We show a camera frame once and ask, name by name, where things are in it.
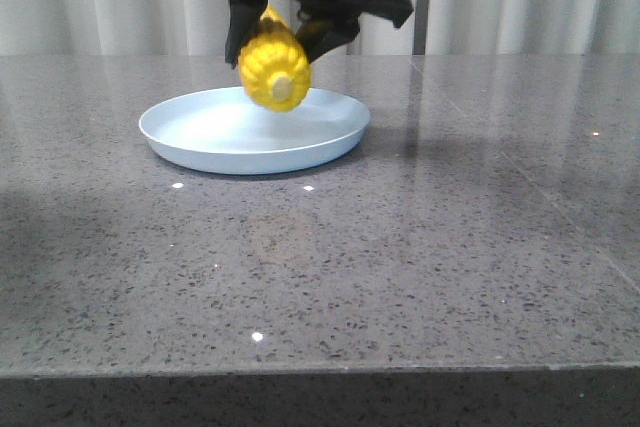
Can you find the light blue plate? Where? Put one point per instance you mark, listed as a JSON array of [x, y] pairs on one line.
[[222, 131]]

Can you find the yellow corn cob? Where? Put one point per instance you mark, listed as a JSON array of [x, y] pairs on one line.
[[273, 66]]

